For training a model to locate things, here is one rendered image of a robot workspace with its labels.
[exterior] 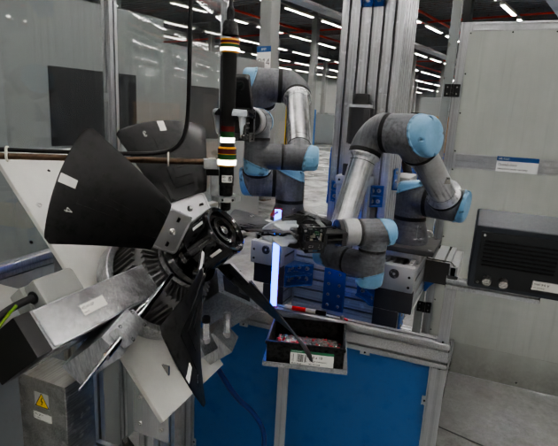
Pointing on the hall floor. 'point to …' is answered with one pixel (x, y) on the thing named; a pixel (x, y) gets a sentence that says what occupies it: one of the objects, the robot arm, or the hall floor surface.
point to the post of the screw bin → (281, 406)
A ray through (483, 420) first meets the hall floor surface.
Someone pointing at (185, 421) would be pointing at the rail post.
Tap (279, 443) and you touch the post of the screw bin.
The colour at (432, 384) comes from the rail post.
